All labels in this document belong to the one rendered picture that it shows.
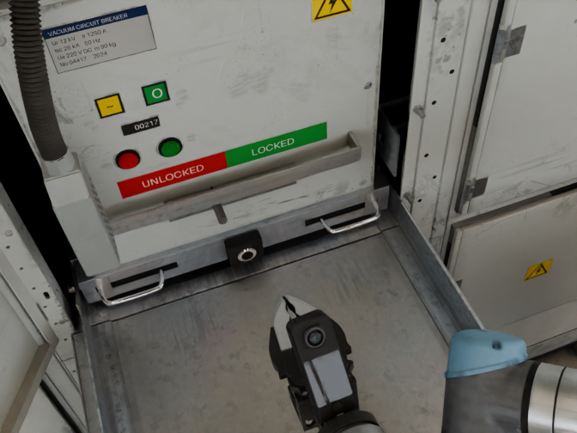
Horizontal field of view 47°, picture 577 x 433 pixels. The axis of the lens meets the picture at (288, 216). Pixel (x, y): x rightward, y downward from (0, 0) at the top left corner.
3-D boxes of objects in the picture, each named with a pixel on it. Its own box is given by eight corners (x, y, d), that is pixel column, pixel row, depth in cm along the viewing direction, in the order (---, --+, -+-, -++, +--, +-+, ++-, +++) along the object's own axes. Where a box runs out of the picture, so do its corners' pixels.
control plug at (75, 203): (122, 267, 91) (85, 179, 77) (87, 278, 90) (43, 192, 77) (112, 226, 96) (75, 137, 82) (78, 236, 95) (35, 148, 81)
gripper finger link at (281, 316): (265, 329, 88) (288, 383, 81) (258, 299, 84) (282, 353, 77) (288, 320, 88) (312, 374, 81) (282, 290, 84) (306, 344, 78)
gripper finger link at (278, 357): (261, 338, 81) (284, 394, 75) (259, 330, 80) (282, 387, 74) (297, 325, 82) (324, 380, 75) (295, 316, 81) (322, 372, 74)
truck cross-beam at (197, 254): (387, 208, 120) (389, 186, 115) (88, 304, 110) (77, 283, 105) (375, 189, 123) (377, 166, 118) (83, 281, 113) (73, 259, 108)
